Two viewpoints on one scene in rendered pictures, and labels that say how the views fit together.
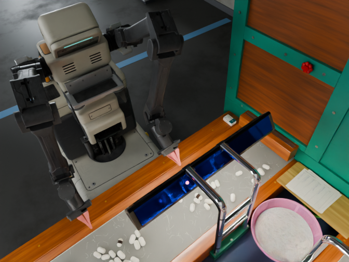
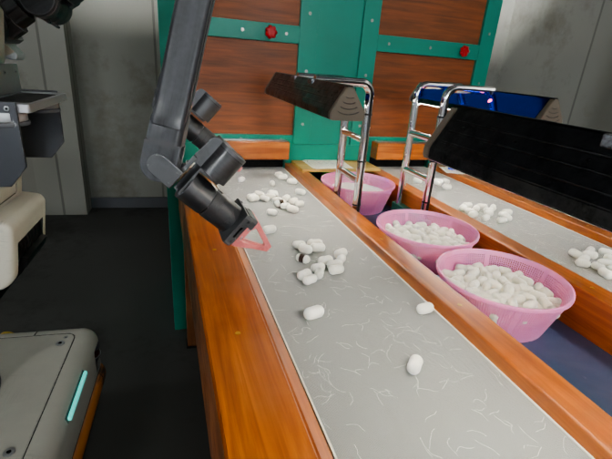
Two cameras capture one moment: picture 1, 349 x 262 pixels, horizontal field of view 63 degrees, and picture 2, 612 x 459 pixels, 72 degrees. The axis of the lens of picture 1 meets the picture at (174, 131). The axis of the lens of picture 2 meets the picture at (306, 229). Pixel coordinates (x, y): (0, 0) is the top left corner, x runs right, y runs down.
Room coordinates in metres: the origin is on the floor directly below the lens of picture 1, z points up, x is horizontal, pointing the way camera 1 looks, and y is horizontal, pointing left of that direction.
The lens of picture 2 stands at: (0.23, 1.07, 1.15)
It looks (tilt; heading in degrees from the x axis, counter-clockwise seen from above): 22 degrees down; 284
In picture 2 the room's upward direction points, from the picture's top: 4 degrees clockwise
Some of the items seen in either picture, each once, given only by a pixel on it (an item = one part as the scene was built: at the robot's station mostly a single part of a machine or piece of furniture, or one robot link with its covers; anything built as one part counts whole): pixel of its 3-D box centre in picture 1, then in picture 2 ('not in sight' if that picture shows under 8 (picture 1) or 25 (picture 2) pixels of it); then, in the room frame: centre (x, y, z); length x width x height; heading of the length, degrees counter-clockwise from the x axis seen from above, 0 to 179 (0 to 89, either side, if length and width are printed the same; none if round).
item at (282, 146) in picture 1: (266, 134); (249, 148); (0.84, -0.43, 0.83); 0.30 x 0.06 x 0.07; 34
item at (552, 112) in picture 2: not in sight; (472, 100); (0.08, -0.41, 1.08); 0.62 x 0.08 x 0.07; 124
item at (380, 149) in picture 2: not in sight; (404, 149); (0.28, -0.81, 0.83); 0.30 x 0.06 x 0.07; 34
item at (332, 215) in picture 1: (320, 196); (335, 166); (0.53, -0.58, 0.77); 0.33 x 0.15 x 0.01; 34
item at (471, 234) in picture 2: not in sight; (423, 241); (0.17, -0.03, 0.72); 0.27 x 0.27 x 0.10
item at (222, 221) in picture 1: (219, 203); (326, 155); (0.48, -0.14, 0.90); 0.20 x 0.19 x 0.45; 124
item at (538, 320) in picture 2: not in sight; (496, 294); (0.01, 0.20, 0.72); 0.27 x 0.27 x 0.10
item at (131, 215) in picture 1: (206, 161); (304, 90); (0.55, -0.10, 1.08); 0.62 x 0.08 x 0.07; 124
